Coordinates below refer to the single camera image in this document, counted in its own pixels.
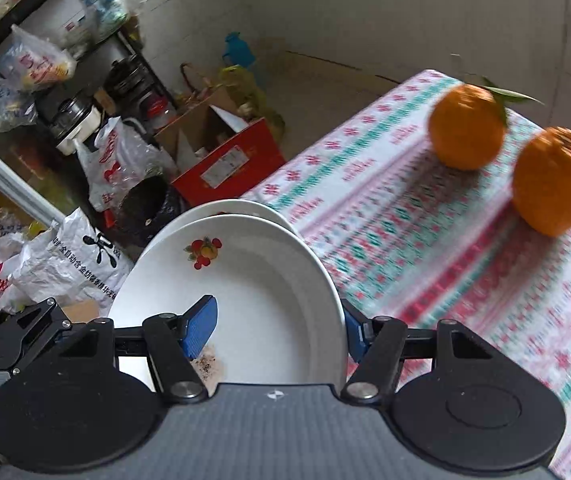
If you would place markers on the clear plastic bag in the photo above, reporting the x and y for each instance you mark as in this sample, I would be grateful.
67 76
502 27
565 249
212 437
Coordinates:
2 95

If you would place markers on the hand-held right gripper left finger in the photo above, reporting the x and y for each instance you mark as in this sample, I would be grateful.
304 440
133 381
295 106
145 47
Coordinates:
200 327

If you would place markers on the wicker basket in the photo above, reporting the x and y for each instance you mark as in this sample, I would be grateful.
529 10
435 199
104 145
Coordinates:
195 85

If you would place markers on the yellow-green bag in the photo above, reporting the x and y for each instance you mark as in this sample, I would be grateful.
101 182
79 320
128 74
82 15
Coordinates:
248 92

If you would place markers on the red cardboard box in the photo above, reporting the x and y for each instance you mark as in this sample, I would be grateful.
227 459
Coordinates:
235 165

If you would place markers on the plastic bag with yellow contents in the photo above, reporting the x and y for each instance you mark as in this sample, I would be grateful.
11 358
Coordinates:
35 62

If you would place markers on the blue thermos bottle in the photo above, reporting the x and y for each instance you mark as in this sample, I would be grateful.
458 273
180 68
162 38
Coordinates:
239 50

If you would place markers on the plastic jar with red lid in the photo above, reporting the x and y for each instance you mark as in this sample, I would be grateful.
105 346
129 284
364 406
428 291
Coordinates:
161 115

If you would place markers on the patterned striped tablecloth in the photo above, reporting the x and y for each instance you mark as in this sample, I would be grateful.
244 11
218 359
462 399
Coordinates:
415 240

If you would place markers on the white bag with red print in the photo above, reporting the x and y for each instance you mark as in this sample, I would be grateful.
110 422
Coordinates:
115 160

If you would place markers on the small white bag red print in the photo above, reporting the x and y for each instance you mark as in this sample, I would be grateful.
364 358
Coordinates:
2 280

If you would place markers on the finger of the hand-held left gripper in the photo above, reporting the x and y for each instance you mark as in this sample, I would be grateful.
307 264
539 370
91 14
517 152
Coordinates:
25 340

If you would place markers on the brown cardboard box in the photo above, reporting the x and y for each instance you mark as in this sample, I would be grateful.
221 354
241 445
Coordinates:
200 125

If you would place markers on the steel pot with white base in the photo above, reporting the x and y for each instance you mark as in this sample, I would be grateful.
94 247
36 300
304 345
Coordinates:
72 120

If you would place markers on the bumpy orange without leaf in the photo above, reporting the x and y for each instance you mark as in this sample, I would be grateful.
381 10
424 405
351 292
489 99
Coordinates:
550 180

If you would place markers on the black stacked pots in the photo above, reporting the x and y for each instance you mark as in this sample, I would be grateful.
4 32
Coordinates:
128 82

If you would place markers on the black storage rack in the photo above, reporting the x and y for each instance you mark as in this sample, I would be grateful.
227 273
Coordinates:
135 60

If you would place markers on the white bag with black print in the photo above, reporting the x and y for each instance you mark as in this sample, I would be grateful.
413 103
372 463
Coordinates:
80 260

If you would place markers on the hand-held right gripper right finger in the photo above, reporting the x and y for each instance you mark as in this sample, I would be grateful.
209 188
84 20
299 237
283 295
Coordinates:
355 335

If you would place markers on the orange with green leaf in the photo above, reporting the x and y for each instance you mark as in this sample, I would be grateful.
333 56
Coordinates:
465 127

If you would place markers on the white plate with flower print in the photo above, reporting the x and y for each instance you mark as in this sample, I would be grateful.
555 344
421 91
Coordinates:
265 285
225 207

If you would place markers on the black trash bin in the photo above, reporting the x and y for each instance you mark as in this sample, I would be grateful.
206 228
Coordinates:
148 210

